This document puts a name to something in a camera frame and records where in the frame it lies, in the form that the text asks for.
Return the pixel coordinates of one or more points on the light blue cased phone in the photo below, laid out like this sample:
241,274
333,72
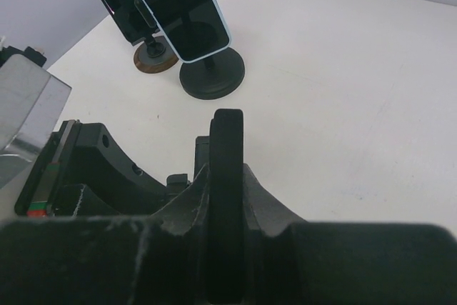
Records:
178,8

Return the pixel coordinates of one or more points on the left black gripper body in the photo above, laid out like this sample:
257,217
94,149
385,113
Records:
82,171

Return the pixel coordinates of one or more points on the black stand under blue phone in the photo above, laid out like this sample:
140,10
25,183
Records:
212,68

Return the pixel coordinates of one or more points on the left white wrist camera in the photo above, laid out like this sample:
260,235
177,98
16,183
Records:
32,100

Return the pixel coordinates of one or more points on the black phone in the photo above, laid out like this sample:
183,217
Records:
135,1
225,260

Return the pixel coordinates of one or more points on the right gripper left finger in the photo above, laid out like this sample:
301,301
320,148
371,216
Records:
109,259

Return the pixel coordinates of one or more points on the wooden-base phone stand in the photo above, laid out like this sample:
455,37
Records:
154,55

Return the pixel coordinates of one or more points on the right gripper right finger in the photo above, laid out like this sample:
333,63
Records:
293,261

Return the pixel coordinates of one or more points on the black phone on wooden stand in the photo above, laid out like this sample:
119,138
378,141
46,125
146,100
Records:
135,1

